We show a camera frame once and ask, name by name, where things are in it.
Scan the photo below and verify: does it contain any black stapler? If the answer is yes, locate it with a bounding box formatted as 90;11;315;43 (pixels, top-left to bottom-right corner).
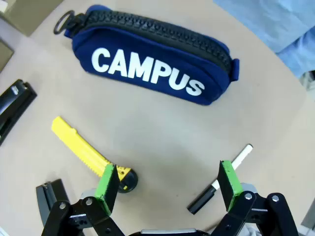
0;79;38;147

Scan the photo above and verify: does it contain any blue CAMPUS pencil case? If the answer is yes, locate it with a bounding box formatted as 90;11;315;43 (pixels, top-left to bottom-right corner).
53;4;240;107

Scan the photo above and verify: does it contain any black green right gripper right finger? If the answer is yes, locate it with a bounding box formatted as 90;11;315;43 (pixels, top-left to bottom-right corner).
209;160;303;236

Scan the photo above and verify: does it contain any brown cardboard box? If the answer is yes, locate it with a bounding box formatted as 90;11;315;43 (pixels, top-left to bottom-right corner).
0;0;64;37

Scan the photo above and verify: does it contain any yellow utility knife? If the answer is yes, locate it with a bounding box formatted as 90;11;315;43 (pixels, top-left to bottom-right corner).
51;116;139;194

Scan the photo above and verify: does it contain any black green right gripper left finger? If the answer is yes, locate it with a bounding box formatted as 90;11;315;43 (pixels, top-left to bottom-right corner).
40;164;126;236

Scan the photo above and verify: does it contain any light blue cloth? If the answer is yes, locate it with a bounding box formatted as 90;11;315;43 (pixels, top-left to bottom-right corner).
213;0;315;79

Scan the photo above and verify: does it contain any white pen with black cap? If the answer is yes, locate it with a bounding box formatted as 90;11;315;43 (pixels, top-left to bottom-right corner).
187;144;253;214

